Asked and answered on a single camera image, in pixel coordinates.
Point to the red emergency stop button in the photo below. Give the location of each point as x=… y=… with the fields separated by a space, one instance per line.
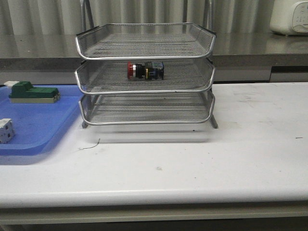
x=147 y=71

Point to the mesh rack tray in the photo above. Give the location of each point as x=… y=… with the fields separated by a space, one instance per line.
x=110 y=77
x=149 y=41
x=147 y=108

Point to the blue plastic tray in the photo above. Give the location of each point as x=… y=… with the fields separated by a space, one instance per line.
x=38 y=126

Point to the grey stone counter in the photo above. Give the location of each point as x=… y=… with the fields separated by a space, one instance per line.
x=59 y=52

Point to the white circuit breaker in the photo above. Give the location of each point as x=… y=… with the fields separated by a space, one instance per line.
x=6 y=130

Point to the white appliance on counter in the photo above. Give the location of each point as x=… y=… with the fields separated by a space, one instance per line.
x=290 y=17

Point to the grey metal rack frame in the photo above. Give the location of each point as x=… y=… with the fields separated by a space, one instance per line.
x=207 y=21

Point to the green terminal block switch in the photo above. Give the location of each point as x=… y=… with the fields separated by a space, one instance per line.
x=25 y=92

